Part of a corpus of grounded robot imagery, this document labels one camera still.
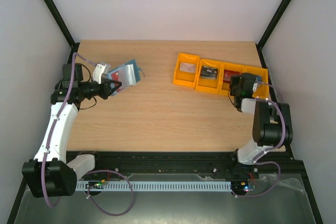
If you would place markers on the black card stack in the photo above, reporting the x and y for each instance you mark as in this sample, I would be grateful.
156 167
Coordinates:
209 72

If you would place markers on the white patterned card stack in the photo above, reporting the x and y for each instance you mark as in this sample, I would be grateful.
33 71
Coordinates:
187 67

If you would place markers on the black corner frame post left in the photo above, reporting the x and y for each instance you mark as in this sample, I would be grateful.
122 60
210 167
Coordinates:
61 23

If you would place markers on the grey metal front plate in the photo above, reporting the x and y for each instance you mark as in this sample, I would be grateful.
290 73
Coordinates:
269 202

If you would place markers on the light blue slotted cable duct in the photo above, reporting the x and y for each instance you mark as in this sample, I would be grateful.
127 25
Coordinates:
156 186

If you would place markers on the black corner frame post right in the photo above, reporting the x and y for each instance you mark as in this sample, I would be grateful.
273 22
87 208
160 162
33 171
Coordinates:
273 23

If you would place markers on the yellow plastic bin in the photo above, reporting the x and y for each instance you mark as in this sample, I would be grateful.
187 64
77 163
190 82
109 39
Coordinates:
208 85
262 90
184 78
224 85

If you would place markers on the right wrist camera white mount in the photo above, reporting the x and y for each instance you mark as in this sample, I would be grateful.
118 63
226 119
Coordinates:
256 86

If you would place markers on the black corner frame post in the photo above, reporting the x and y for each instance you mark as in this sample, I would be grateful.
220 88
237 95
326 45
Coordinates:
273 23
61 23

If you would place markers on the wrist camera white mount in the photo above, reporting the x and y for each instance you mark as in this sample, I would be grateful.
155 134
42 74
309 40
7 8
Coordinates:
256 86
100 71

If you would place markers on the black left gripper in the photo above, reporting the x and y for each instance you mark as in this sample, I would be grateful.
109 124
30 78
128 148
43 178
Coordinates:
106 90

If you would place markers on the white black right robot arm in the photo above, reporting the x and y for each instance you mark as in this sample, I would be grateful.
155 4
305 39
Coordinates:
272 126

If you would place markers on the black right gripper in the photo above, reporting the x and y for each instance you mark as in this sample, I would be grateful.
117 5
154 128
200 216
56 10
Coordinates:
234 87

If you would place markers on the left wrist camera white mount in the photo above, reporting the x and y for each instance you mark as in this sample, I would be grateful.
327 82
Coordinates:
100 71

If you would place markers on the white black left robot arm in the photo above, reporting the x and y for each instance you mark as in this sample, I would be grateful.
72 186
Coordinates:
48 173

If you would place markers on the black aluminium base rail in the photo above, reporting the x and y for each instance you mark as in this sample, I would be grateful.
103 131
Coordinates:
218 165

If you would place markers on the teal card holder wallet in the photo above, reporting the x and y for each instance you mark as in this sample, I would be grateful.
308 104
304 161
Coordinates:
130 72

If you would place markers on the red card stack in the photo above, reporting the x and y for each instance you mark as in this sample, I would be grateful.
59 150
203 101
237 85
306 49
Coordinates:
229 73

